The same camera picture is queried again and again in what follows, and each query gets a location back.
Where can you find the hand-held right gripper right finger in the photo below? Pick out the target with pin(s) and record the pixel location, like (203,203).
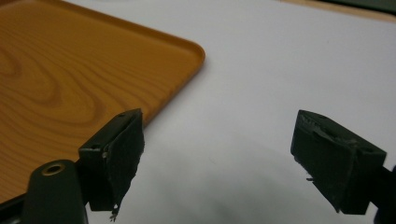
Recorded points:
(330,158)

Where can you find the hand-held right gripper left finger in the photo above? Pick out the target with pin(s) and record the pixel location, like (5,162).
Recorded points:
(115,161)

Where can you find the wood-grain orange tray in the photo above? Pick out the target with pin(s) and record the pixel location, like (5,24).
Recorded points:
(62,84)

